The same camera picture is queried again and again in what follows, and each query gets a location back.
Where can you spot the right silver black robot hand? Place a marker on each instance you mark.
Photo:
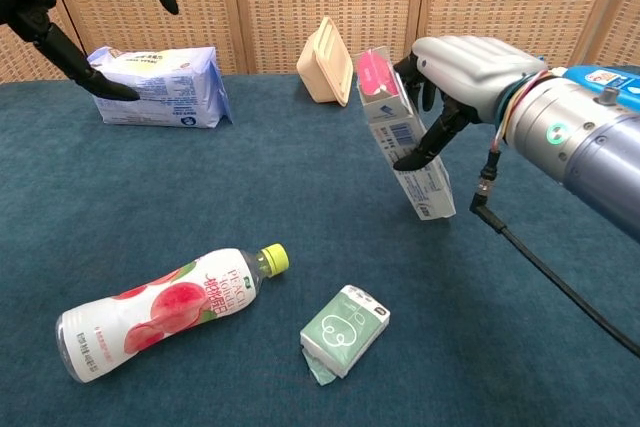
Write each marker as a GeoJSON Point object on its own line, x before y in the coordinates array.
{"type": "Point", "coordinates": [470, 67]}

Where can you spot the white pink toothpaste box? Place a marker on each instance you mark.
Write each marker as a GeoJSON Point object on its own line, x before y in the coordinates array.
{"type": "Point", "coordinates": [400, 142]}

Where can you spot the blue pump lotion bottle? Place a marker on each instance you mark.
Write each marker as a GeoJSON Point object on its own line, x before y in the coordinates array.
{"type": "Point", "coordinates": [610, 82]}

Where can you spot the beige plastic food container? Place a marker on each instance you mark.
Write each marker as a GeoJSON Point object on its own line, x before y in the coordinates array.
{"type": "Point", "coordinates": [325, 67]}

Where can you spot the blue white wet wipes pack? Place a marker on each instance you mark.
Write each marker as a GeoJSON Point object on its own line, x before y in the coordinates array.
{"type": "Point", "coordinates": [170, 92]}

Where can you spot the teal table cloth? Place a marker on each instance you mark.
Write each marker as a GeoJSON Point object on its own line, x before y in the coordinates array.
{"type": "Point", "coordinates": [250, 187]}

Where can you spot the green tissue pack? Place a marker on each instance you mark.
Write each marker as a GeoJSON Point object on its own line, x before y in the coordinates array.
{"type": "Point", "coordinates": [345, 332]}

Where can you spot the peach drink bottle green cap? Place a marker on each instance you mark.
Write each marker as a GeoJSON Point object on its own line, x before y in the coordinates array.
{"type": "Point", "coordinates": [165, 312]}

